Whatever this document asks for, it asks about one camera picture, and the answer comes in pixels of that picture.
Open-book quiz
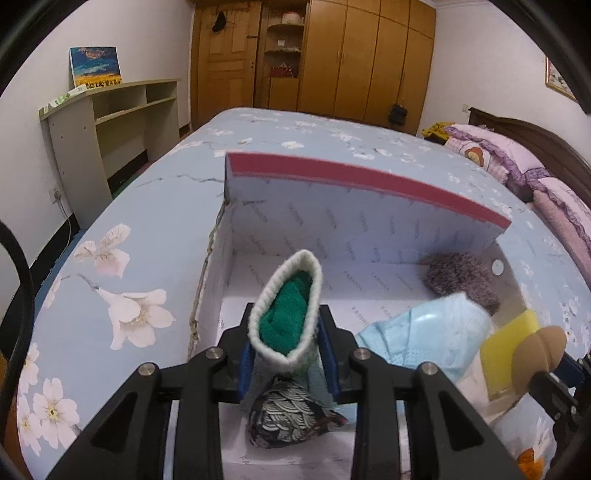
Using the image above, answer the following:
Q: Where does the brown wooden cabinet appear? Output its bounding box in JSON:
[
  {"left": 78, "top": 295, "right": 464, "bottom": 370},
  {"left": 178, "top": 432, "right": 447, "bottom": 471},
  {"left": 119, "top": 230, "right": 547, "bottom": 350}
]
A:
[{"left": 0, "top": 355, "right": 24, "bottom": 480}]

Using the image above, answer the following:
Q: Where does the black braided cable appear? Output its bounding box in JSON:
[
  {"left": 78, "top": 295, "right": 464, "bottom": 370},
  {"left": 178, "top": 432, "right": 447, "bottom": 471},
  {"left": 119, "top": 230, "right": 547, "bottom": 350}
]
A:
[{"left": 0, "top": 220, "right": 37, "bottom": 365}]

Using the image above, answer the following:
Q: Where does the purple frilled cartoon pillow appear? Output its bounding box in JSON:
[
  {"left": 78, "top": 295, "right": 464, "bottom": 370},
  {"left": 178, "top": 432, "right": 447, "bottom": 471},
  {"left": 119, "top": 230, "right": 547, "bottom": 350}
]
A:
[{"left": 444, "top": 124, "right": 550, "bottom": 188}]

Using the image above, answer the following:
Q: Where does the yellow sponge pad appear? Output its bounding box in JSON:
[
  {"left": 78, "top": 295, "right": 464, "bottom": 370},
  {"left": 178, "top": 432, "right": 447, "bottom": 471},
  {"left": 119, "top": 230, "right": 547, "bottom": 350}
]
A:
[{"left": 479, "top": 309, "right": 541, "bottom": 402}]

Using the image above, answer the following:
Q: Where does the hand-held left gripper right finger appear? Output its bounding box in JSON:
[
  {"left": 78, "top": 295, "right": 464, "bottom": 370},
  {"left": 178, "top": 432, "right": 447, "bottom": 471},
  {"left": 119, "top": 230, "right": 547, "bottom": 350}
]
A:
[{"left": 318, "top": 305, "right": 525, "bottom": 480}]

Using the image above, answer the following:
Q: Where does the green and white knit sock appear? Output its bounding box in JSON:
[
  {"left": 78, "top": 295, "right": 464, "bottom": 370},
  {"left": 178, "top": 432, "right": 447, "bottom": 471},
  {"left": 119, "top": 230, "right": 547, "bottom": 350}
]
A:
[{"left": 248, "top": 249, "right": 323, "bottom": 372}]

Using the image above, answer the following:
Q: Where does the blue and yellow painting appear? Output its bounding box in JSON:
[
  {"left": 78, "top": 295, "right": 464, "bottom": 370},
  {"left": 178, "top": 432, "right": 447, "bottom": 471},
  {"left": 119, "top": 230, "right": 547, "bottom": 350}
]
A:
[{"left": 69, "top": 45, "right": 123, "bottom": 88}]

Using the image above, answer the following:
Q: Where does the wooden door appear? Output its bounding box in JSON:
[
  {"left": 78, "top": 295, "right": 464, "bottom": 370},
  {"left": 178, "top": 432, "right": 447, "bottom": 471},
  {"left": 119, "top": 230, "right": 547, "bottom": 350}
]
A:
[{"left": 191, "top": 2, "right": 259, "bottom": 127}]

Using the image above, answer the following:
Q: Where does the wooden wardrobe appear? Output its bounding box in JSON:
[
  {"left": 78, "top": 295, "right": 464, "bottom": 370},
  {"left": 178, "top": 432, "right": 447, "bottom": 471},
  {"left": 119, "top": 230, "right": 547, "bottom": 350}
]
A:
[{"left": 298, "top": 0, "right": 437, "bottom": 136}]

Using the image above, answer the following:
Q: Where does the wooden corner shelf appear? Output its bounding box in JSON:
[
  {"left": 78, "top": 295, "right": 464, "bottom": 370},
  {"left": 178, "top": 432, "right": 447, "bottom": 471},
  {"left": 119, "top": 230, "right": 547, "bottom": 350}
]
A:
[{"left": 256, "top": 4, "right": 308, "bottom": 112}]

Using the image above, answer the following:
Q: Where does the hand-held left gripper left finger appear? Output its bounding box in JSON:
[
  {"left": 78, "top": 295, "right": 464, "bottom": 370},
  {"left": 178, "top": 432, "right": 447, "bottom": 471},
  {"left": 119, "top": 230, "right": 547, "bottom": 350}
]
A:
[{"left": 46, "top": 302, "right": 254, "bottom": 480}]

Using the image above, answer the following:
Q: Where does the framed wall picture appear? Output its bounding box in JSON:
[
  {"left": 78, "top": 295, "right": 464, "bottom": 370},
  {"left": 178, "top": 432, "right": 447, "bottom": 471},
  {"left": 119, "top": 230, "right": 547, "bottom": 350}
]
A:
[{"left": 545, "top": 55, "right": 580, "bottom": 103}]

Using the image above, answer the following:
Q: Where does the pink folded blanket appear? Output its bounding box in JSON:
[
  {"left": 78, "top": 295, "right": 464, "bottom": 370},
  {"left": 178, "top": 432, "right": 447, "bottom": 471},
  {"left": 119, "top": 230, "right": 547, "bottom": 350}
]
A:
[{"left": 533, "top": 191, "right": 591, "bottom": 278}]

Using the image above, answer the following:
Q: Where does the beige stocking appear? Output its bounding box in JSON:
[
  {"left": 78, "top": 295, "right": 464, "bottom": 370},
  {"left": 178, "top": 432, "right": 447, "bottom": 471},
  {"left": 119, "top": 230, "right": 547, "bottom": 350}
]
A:
[{"left": 510, "top": 325, "right": 568, "bottom": 395}]

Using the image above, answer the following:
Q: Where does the yellow knitted cloth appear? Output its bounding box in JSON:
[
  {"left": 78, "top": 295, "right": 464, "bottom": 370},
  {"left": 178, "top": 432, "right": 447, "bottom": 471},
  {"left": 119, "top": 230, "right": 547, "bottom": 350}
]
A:
[{"left": 422, "top": 121, "right": 455, "bottom": 139}]

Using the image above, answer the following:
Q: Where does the black patterned cloth pouch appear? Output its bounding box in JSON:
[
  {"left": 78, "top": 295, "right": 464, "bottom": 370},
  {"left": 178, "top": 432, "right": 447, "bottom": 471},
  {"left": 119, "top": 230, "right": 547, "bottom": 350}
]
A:
[{"left": 247, "top": 374, "right": 347, "bottom": 448}]

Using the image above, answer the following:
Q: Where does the dark wooden headboard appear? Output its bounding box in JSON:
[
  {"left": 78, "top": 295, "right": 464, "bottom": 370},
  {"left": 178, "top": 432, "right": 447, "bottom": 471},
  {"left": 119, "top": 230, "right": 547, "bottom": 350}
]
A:
[{"left": 467, "top": 107, "right": 591, "bottom": 213}]

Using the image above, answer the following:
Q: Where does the purple knit sock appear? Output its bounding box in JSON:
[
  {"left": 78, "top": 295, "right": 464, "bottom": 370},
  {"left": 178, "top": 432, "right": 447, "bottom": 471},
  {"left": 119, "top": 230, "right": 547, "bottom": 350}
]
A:
[{"left": 425, "top": 253, "right": 502, "bottom": 317}]

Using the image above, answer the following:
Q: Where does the green and white packet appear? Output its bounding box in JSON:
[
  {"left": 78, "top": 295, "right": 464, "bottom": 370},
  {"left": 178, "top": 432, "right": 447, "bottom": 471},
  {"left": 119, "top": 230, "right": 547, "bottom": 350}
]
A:
[{"left": 41, "top": 88, "right": 86, "bottom": 114}]

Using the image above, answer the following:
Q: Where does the beige open shelf unit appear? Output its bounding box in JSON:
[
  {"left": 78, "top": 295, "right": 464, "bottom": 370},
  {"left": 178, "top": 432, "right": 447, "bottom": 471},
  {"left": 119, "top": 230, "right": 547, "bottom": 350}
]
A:
[{"left": 39, "top": 78, "right": 182, "bottom": 232}]

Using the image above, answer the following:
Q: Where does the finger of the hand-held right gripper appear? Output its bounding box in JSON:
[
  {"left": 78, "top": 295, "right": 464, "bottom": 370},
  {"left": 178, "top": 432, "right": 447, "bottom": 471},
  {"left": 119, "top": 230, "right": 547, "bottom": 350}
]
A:
[
  {"left": 556, "top": 353, "right": 591, "bottom": 391},
  {"left": 529, "top": 370, "right": 585, "bottom": 428}
]

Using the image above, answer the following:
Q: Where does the orange mesh cloth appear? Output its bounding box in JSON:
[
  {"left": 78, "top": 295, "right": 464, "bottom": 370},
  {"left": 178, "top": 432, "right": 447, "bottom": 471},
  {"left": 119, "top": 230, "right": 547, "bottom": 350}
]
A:
[{"left": 516, "top": 450, "right": 539, "bottom": 476}]

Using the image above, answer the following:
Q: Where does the pink cardboard box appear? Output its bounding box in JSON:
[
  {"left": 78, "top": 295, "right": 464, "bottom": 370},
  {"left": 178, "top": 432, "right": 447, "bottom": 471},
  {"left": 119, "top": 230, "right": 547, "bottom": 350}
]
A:
[{"left": 187, "top": 150, "right": 532, "bottom": 480}]

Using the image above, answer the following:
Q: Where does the blue floral bedsheet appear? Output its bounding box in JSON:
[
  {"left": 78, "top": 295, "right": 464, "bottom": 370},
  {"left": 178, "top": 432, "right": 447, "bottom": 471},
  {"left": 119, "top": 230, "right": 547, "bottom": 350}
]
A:
[{"left": 16, "top": 107, "right": 591, "bottom": 480}]

